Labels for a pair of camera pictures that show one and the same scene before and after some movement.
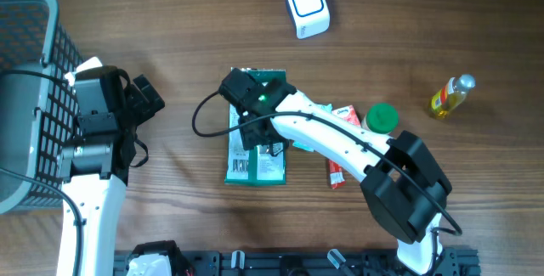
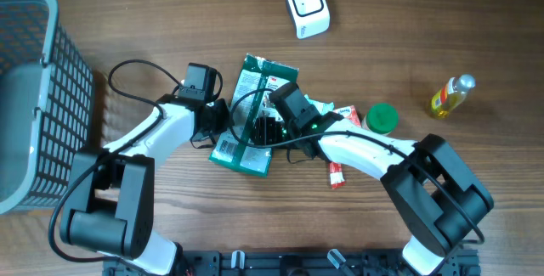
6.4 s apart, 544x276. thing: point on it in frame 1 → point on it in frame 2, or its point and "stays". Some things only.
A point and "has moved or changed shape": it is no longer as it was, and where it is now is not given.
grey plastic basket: (39, 117) stays
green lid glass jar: (381, 118) stays
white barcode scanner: (308, 7) stays
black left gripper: (142, 107) → (222, 106)
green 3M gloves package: (257, 166) has moved or changed shape
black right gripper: (251, 140) → (265, 132)
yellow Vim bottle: (450, 95) stays
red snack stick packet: (337, 175) stays
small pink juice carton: (348, 114) stays
